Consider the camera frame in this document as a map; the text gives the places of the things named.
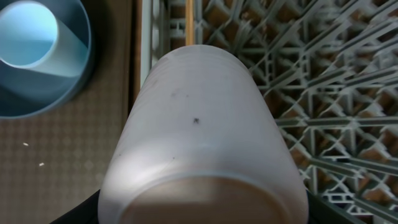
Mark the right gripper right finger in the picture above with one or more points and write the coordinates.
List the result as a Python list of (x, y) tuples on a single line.
[(322, 212)]

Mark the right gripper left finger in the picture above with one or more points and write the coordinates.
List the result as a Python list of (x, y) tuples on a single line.
[(84, 213)]

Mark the pink cup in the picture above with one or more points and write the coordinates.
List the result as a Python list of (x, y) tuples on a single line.
[(201, 146)]

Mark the wooden chopstick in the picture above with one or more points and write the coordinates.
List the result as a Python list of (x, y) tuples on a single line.
[(189, 22)]

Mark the grey dishwasher rack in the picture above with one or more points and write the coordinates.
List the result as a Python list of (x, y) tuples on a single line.
[(328, 72)]

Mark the brown serving tray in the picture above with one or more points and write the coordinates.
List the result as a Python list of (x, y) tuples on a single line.
[(52, 162)]

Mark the dark blue plate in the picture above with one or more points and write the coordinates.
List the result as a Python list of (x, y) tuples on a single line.
[(26, 93)]

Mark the light blue cup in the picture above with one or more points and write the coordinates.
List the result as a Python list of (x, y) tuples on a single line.
[(32, 38)]

